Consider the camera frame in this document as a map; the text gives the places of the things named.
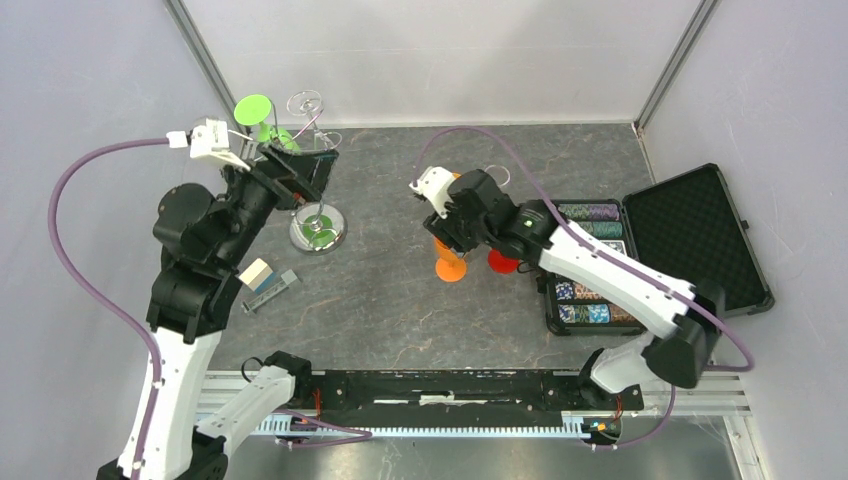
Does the orange wine glass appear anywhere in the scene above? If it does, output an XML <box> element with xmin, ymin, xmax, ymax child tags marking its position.
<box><xmin>434</xmin><ymin>238</ymin><xmax>467</xmax><ymax>283</ymax></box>

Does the beige and blue toy brick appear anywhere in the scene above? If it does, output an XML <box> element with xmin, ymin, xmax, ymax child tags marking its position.
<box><xmin>238</xmin><ymin>258</ymin><xmax>276</xmax><ymax>294</ymax></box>

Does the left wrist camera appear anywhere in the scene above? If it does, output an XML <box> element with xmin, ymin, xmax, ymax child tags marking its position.
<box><xmin>166</xmin><ymin>117</ymin><xmax>252</xmax><ymax>171</ymax></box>

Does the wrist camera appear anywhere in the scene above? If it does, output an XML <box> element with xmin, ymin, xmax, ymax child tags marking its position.
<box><xmin>409</xmin><ymin>166</ymin><xmax>456</xmax><ymax>219</ymax></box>
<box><xmin>166</xmin><ymin>117</ymin><xmax>252</xmax><ymax>171</ymax></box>

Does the grey toy girder piece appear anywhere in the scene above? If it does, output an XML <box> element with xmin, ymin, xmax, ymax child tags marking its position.
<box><xmin>241</xmin><ymin>269</ymin><xmax>300</xmax><ymax>314</ymax></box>

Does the black poker chip case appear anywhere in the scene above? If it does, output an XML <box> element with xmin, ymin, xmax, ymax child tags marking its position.
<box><xmin>537</xmin><ymin>164</ymin><xmax>775</xmax><ymax>336</ymax></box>

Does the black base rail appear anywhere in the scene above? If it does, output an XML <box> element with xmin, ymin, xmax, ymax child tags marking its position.
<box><xmin>260</xmin><ymin>351</ymin><xmax>645</xmax><ymax>431</ymax></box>

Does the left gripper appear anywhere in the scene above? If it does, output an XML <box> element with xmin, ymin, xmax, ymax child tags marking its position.
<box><xmin>217</xmin><ymin>137</ymin><xmax>340</xmax><ymax>267</ymax></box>

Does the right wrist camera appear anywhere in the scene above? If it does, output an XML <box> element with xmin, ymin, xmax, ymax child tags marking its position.
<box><xmin>409</xmin><ymin>166</ymin><xmax>456</xmax><ymax>219</ymax></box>

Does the red wine glass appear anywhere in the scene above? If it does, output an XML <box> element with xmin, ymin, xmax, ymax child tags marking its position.
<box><xmin>487</xmin><ymin>249</ymin><xmax>521</xmax><ymax>274</ymax></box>

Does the clear wine glass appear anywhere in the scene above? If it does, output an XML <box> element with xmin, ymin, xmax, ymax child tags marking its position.
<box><xmin>283</xmin><ymin>90</ymin><xmax>342</xmax><ymax>153</ymax></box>
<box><xmin>484</xmin><ymin>164</ymin><xmax>512</xmax><ymax>188</ymax></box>

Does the clear wine glass on rack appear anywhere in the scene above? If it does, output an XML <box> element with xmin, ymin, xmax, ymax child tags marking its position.
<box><xmin>283</xmin><ymin>90</ymin><xmax>342</xmax><ymax>153</ymax></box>

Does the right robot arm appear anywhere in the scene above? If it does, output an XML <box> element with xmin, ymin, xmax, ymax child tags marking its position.
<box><xmin>409</xmin><ymin>167</ymin><xmax>722</xmax><ymax>408</ymax></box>

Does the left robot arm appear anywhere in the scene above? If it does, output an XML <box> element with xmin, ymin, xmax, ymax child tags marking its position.
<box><xmin>97</xmin><ymin>145</ymin><xmax>339</xmax><ymax>479</ymax></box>

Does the green wine glass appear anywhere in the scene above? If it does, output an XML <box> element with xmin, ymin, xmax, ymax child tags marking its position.
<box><xmin>233</xmin><ymin>94</ymin><xmax>300</xmax><ymax>152</ymax></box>

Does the chrome wine glass rack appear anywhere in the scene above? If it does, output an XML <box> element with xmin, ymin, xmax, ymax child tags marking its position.
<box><xmin>245</xmin><ymin>99</ymin><xmax>349</xmax><ymax>256</ymax></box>

